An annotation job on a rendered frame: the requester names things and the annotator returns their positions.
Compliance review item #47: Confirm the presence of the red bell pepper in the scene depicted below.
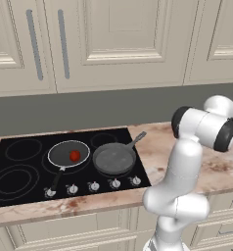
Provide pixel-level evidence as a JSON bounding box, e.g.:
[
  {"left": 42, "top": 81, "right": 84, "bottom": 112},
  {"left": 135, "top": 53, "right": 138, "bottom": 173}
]
[{"left": 69, "top": 149, "right": 82, "bottom": 163}]

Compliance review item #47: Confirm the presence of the dark grey frying pan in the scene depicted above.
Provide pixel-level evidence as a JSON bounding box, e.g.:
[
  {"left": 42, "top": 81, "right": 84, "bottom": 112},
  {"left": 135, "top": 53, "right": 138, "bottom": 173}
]
[{"left": 92, "top": 130, "right": 148, "bottom": 176}]

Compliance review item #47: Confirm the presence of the silver hob knob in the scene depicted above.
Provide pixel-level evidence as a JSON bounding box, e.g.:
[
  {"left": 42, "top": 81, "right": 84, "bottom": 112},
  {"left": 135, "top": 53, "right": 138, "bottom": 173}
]
[
  {"left": 87, "top": 180, "right": 101, "bottom": 193},
  {"left": 44, "top": 186, "right": 57, "bottom": 199},
  {"left": 109, "top": 177, "right": 122, "bottom": 190},
  {"left": 129, "top": 175, "right": 143, "bottom": 187},
  {"left": 66, "top": 182, "right": 79, "bottom": 196}
]

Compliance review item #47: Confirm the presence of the white-rimmed frying pan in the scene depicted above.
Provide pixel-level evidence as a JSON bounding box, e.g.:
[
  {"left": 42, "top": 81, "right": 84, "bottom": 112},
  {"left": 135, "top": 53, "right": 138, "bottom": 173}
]
[{"left": 47, "top": 139, "right": 91, "bottom": 195}]

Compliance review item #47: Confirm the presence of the black hob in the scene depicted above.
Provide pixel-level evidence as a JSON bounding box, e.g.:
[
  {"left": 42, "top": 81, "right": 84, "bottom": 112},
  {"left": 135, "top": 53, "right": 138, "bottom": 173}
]
[{"left": 0, "top": 126, "right": 152, "bottom": 209}]

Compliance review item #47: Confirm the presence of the cream base cupboard front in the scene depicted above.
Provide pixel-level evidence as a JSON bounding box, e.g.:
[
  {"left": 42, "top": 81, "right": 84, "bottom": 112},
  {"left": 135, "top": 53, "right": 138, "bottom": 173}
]
[{"left": 0, "top": 205, "right": 162, "bottom": 251}]

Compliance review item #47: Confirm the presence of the cream drawer front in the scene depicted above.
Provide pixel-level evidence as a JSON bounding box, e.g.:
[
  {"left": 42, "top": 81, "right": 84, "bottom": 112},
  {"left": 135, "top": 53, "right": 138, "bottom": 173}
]
[
  {"left": 205, "top": 191, "right": 233, "bottom": 224},
  {"left": 186, "top": 217, "right": 233, "bottom": 251}
]

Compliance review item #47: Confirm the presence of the cream wall cupboard door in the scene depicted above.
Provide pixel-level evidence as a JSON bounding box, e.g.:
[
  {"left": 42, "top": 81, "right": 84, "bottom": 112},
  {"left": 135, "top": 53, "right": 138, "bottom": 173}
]
[
  {"left": 183, "top": 0, "right": 233, "bottom": 86},
  {"left": 0, "top": 0, "right": 58, "bottom": 98},
  {"left": 43, "top": 0, "right": 201, "bottom": 94}
]

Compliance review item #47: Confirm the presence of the grey cupboard handle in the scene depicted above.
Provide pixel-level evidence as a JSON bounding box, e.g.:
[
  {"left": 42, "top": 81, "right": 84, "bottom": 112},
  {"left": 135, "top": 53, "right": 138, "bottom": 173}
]
[
  {"left": 25, "top": 9, "right": 44, "bottom": 81},
  {"left": 57, "top": 9, "right": 71, "bottom": 80}
]

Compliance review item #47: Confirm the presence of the grey drawer handle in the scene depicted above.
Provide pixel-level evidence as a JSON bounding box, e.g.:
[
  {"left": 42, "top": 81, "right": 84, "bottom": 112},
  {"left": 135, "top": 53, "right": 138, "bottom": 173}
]
[{"left": 218, "top": 227, "right": 233, "bottom": 235}]

